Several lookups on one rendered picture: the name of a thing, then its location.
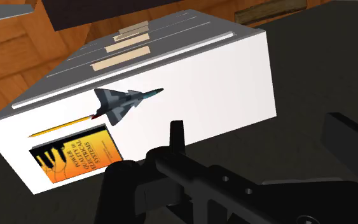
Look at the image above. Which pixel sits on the white chest of drawers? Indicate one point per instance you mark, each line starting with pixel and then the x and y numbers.
pixel 212 93

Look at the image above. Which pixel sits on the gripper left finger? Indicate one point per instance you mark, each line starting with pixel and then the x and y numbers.
pixel 126 186

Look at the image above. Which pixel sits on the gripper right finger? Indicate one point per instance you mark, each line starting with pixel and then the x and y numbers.
pixel 352 145

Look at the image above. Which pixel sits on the grey toy jet plane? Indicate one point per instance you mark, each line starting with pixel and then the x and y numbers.
pixel 119 104

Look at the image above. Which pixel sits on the yellow pencil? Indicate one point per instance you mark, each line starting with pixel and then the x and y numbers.
pixel 61 125

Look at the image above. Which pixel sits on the orange and black book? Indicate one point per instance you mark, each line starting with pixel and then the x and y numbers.
pixel 82 155

